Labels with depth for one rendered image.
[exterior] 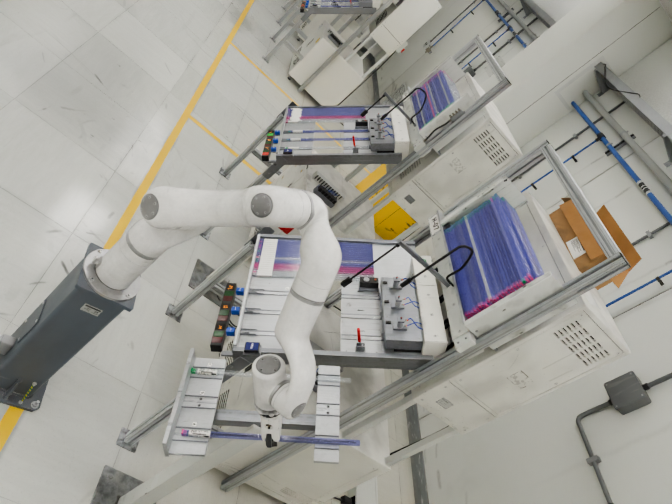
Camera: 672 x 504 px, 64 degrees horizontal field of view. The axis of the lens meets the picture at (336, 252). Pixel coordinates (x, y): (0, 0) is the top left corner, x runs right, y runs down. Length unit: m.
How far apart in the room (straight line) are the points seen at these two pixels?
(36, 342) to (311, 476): 1.28
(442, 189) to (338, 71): 3.34
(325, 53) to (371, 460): 4.72
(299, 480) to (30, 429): 1.12
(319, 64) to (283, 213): 5.10
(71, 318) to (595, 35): 4.30
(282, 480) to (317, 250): 1.57
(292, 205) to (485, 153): 2.01
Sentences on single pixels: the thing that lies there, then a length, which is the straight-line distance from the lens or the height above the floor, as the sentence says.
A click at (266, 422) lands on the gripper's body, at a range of 1.48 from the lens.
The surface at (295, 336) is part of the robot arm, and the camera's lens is 1.31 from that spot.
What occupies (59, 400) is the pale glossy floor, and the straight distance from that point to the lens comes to 2.41.
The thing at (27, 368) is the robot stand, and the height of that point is 0.19.
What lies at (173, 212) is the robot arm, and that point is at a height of 1.11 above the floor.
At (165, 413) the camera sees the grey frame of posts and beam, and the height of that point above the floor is 0.29.
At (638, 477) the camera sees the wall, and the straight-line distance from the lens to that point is 3.12.
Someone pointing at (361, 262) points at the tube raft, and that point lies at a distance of 2.31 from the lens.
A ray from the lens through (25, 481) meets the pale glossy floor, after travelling 2.26.
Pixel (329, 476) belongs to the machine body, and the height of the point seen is 0.38.
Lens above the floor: 2.00
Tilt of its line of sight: 26 degrees down
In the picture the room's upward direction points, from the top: 53 degrees clockwise
